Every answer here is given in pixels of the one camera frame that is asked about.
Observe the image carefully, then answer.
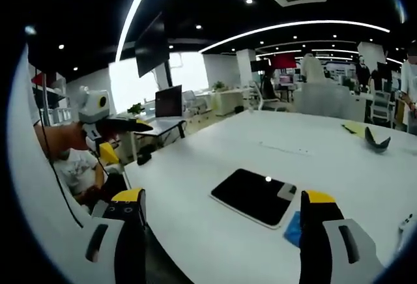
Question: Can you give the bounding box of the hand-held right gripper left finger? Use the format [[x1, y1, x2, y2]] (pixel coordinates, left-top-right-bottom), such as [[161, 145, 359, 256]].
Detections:
[[70, 188, 147, 284]]

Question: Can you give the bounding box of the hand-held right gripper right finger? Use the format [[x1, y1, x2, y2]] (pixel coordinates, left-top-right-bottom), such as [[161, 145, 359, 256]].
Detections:
[[299, 190, 386, 284]]

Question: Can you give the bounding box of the blue cleaning cloth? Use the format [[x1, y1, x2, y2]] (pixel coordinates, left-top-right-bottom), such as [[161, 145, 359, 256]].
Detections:
[[282, 211, 302, 248]]

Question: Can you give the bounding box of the yellow box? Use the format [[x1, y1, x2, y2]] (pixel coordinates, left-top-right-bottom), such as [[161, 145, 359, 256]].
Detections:
[[98, 141, 119, 165]]

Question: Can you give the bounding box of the small black object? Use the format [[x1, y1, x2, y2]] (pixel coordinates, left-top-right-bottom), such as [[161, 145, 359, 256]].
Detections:
[[136, 145, 156, 166]]

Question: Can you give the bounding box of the white office desk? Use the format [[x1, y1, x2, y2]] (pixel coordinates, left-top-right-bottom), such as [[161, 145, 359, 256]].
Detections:
[[134, 116, 187, 150]]

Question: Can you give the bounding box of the dark desk monitor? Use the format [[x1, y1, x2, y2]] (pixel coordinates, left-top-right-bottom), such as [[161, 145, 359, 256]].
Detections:
[[154, 85, 183, 119]]

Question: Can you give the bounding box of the black hanging screen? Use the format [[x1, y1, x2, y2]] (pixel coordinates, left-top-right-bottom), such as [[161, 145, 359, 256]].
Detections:
[[134, 11, 171, 78]]

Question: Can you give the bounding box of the person's white shirt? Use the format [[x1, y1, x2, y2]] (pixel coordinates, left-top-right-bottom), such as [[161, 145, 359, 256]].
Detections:
[[7, 45, 98, 284]]

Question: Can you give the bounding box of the long ceiling light strip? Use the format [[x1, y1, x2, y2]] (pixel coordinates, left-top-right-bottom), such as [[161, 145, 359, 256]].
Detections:
[[115, 0, 161, 64], [198, 20, 391, 54]]

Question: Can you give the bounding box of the white low cabinet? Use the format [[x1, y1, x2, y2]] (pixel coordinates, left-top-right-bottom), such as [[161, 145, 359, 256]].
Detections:
[[214, 89, 246, 117]]

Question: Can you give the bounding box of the black curved object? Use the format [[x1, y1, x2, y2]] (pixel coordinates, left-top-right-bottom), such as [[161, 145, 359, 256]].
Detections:
[[364, 126, 392, 155]]

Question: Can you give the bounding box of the yellow paper sheet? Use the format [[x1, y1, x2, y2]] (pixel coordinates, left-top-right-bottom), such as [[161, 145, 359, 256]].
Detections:
[[341, 121, 369, 139]]

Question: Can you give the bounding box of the white office chair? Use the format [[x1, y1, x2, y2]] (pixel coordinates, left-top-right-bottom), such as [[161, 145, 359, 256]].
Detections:
[[250, 79, 288, 113]]

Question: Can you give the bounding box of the white partition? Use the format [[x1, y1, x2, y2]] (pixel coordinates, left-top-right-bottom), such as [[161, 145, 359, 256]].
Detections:
[[294, 83, 366, 122]]

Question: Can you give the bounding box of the grey mesh office chair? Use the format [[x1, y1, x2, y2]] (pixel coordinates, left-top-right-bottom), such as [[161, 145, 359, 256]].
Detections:
[[370, 89, 392, 129]]

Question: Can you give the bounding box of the red banner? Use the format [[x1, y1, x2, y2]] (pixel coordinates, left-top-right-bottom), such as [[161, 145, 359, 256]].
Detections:
[[269, 53, 298, 70]]

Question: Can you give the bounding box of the white covered object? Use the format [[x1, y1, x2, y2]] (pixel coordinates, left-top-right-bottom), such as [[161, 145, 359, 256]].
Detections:
[[299, 53, 327, 85]]

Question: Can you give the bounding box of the black cable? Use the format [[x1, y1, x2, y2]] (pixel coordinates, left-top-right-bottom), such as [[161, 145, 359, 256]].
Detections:
[[38, 107, 84, 229]]

